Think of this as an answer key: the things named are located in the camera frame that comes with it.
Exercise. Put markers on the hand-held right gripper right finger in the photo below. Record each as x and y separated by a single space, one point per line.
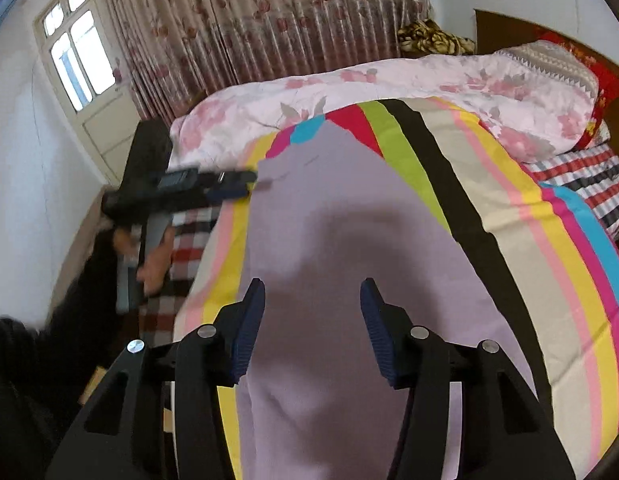
378 332

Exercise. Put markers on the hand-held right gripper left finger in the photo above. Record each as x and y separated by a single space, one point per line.
247 332

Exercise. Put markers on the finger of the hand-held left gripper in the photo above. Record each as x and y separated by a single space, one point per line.
229 191
234 177

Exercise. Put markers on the lilac pants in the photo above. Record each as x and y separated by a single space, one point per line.
329 240

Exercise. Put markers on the person's left forearm black sleeve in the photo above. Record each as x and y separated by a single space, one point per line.
49 360

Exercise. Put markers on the person's left hand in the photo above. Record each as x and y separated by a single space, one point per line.
154 270

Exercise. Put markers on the black furniture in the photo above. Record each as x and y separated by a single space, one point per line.
152 150

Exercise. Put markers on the red white plaid blanket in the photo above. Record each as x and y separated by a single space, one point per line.
189 250

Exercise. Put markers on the white windowed door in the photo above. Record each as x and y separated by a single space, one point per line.
84 75

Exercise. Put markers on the floral pleated curtain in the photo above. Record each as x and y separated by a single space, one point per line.
269 25

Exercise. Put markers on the rainbow striped bed sheet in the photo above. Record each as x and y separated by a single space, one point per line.
529 270

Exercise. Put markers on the pink floral quilt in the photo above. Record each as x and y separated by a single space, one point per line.
389 85

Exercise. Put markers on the brown yellow patterned blanket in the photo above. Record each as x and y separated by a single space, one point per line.
432 37

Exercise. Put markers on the red white blue striped cloth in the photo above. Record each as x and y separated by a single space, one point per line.
584 175

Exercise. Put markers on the dark wooden headboard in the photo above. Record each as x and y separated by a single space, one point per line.
504 30

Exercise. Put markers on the zigzag patterned pillow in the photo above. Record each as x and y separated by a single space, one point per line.
554 62

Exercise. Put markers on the red patterned pillow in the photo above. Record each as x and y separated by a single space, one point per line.
607 87

